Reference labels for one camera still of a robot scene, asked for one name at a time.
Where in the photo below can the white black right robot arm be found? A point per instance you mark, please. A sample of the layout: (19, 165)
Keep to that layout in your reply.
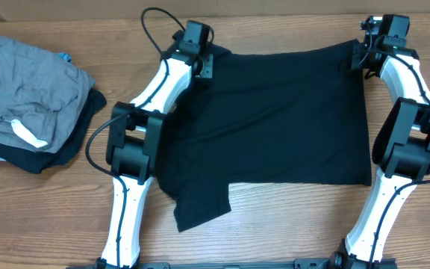
(401, 153)

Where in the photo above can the grey folded shirt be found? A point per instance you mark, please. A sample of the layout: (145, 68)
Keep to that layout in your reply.
(41, 97)

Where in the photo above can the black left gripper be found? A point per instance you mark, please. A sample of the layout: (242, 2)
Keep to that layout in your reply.
(206, 65)

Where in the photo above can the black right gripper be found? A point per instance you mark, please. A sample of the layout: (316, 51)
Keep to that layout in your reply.
(359, 57)

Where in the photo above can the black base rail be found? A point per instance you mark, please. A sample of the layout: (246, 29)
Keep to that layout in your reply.
(230, 265)

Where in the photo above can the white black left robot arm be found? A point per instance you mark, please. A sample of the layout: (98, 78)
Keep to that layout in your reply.
(135, 131)

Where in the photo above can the black t-shirt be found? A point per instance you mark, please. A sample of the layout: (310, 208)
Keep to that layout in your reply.
(296, 117)

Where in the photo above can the black folded garment in stack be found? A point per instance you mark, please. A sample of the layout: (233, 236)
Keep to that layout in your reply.
(36, 162)

